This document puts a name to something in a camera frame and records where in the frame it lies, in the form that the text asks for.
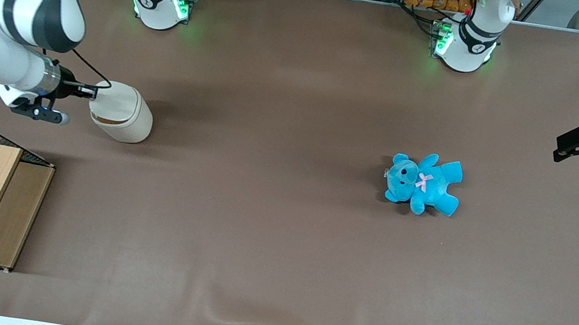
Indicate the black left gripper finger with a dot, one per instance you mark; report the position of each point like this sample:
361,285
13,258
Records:
576,143

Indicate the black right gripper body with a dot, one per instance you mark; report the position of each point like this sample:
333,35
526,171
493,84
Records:
65,83

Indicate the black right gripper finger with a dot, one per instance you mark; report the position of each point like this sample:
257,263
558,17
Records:
87,95
87,89

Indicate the white push-lid trash can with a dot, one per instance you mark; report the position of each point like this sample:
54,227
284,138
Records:
124,115

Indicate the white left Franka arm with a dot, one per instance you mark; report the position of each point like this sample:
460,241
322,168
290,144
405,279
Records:
468,40

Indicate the blue teddy bear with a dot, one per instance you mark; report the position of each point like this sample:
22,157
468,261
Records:
421,183

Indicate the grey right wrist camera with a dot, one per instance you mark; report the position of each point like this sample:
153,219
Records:
47,115

